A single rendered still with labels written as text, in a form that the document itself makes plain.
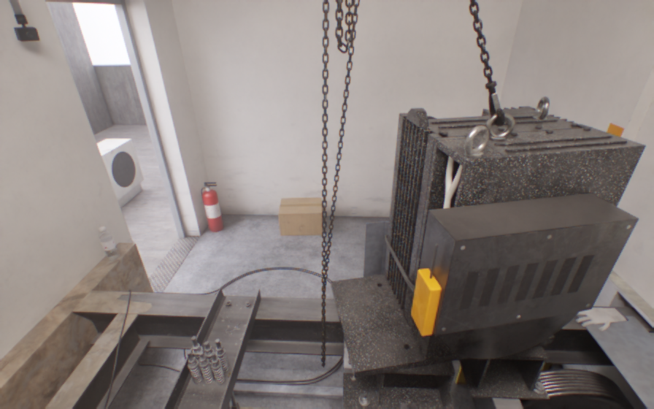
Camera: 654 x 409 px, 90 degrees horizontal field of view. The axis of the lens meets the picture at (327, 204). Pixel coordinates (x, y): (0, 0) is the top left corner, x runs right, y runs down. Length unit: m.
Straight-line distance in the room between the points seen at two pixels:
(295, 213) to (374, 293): 1.91
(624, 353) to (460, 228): 1.27
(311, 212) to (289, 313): 1.67
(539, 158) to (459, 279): 0.35
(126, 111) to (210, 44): 5.16
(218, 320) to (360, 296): 0.69
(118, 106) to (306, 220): 5.89
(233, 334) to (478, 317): 1.07
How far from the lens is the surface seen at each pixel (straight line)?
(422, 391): 1.47
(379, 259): 1.70
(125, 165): 4.61
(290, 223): 3.27
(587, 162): 1.05
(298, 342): 1.88
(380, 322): 1.33
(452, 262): 0.78
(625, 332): 2.05
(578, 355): 2.19
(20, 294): 2.06
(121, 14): 3.08
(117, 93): 8.27
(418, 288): 0.89
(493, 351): 1.12
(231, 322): 1.70
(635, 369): 1.91
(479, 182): 0.87
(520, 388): 1.60
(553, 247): 0.92
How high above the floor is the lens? 1.90
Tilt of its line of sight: 29 degrees down
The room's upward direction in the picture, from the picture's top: 1 degrees counter-clockwise
